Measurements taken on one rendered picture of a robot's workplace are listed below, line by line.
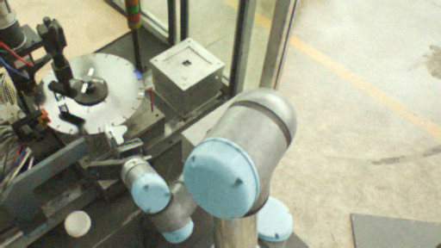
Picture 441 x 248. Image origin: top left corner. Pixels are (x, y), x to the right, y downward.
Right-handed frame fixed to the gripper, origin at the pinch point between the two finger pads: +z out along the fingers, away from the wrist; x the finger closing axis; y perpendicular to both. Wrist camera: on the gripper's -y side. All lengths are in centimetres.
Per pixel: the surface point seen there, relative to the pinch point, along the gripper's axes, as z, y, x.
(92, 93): 9.1, 0.8, 14.6
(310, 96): 87, 129, -47
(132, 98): 4.6, 11.0, 10.6
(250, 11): -8, 47, 27
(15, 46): -10.2, -15.1, 35.7
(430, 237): 9, 124, -95
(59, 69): -2.9, -6.7, 26.5
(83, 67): 20.7, 1.5, 20.6
